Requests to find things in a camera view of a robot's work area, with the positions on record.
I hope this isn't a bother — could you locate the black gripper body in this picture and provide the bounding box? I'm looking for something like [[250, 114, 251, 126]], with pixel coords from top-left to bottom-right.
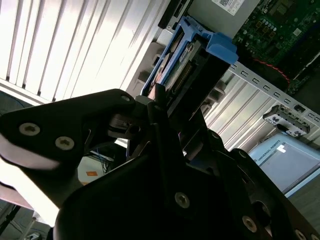
[[53, 153, 271, 240]]

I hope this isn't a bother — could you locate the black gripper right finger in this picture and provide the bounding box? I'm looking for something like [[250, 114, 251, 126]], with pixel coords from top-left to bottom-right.
[[169, 109, 320, 240]]

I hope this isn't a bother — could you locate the hard disk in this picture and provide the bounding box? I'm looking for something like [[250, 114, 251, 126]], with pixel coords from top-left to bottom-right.
[[139, 16, 238, 118]]

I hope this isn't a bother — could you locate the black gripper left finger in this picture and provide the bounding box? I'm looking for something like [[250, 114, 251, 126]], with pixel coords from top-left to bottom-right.
[[0, 84, 186, 208]]

